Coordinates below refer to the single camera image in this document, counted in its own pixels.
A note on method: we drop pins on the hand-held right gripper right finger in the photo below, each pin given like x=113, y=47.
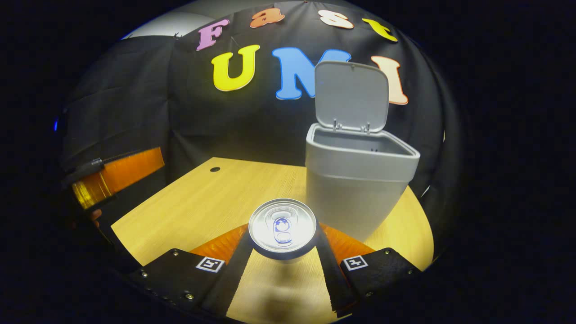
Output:
x=335, y=279

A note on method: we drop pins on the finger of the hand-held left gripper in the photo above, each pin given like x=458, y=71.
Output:
x=130, y=168

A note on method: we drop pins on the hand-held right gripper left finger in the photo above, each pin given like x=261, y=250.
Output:
x=234, y=279

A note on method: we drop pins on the silver pop can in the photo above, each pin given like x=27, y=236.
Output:
x=282, y=227

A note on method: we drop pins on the white desktop garbage bin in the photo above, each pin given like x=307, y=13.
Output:
x=351, y=198

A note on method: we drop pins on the wooden desktop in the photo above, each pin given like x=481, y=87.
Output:
x=202, y=202

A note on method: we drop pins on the black backdrop cloth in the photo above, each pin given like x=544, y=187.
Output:
x=135, y=90

